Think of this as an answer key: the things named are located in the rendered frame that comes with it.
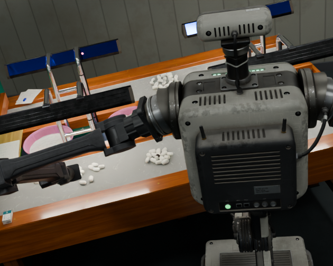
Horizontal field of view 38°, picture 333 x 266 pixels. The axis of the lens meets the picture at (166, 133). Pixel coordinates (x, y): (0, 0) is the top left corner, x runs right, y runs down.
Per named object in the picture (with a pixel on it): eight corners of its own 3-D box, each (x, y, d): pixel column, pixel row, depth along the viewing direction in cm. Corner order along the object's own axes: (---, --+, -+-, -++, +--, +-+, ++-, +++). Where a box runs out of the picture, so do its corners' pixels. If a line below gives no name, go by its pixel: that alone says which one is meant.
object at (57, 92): (102, 131, 268) (81, 58, 243) (66, 139, 267) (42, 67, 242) (100, 114, 284) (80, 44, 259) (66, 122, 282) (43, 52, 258)
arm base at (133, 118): (162, 142, 139) (140, 110, 133) (138, 151, 141) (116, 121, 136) (164, 125, 146) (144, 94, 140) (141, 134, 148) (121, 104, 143)
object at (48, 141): (74, 159, 249) (71, 150, 245) (30, 170, 247) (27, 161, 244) (73, 136, 267) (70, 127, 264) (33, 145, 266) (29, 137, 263)
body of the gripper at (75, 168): (54, 169, 201) (51, 169, 193) (79, 163, 201) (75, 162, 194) (58, 184, 200) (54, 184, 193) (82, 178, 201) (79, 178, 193)
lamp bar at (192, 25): (294, 13, 266) (294, 1, 262) (184, 39, 262) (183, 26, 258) (288, 9, 273) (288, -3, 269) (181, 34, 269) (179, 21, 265)
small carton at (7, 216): (11, 222, 204) (10, 219, 202) (3, 224, 203) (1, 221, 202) (12, 212, 209) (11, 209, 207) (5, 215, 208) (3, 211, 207)
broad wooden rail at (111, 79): (288, 67, 313) (287, 40, 303) (11, 132, 302) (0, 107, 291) (281, 59, 323) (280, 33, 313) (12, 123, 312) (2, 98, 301)
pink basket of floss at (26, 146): (88, 146, 258) (83, 131, 253) (51, 175, 242) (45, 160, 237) (55, 134, 273) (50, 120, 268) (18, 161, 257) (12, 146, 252)
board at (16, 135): (19, 164, 238) (18, 163, 237) (-12, 172, 237) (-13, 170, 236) (23, 130, 265) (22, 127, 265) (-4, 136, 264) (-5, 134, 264)
